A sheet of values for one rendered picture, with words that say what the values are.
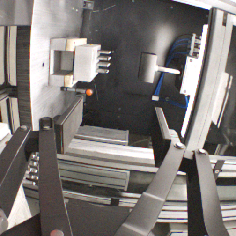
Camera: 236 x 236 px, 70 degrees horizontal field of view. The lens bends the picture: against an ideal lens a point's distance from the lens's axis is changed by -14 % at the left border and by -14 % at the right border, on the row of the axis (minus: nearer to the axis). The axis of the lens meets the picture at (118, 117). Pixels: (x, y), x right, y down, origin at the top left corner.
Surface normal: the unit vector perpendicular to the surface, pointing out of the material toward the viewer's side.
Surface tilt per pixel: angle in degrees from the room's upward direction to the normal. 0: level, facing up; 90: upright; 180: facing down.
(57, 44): 90
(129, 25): 90
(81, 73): 90
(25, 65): 90
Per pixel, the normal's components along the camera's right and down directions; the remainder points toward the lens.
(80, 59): -0.07, 0.40
